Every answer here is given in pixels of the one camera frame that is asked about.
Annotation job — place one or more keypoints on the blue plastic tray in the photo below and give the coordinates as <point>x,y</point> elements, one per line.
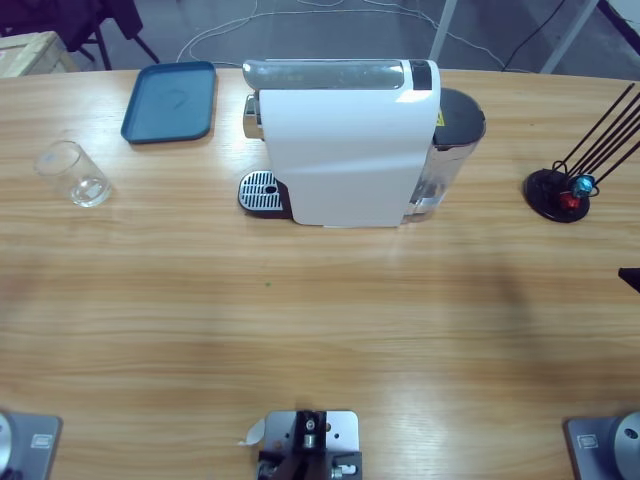
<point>170,105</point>

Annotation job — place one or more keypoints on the clear water tank black lid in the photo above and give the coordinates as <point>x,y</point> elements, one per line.
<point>450,170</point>

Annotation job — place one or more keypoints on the white capsule coffee machine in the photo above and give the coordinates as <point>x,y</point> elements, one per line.
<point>350,150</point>

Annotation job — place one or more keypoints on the white metal frame leg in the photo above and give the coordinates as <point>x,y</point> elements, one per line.
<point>442,30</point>
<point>570,35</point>

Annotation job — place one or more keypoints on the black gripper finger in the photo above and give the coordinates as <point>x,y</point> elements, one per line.
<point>632,277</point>

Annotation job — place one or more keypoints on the blue coffee capsule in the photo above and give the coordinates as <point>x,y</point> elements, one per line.
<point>581,185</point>

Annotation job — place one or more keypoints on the clear drinking glass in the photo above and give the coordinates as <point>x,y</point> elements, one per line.
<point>56,161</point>

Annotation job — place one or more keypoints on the wooden crate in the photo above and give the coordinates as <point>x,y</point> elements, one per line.
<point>30,55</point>

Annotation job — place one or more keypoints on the white paper tag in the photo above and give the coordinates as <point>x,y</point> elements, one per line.
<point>255,432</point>

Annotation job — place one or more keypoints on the black capsule holder with rods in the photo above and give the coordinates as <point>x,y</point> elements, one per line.
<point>542,187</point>

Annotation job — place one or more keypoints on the grey coffee machine lever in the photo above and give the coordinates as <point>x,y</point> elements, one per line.
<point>320,75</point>

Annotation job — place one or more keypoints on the dark framed panel edge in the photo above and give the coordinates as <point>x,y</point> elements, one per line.
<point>620,17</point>

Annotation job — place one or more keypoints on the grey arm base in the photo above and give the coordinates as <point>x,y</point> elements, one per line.
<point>600,445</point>
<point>30,442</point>

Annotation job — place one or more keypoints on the black drip tray metal grate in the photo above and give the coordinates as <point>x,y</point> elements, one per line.
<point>257,192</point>

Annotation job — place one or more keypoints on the red coffee capsule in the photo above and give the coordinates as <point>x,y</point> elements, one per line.
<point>568,201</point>

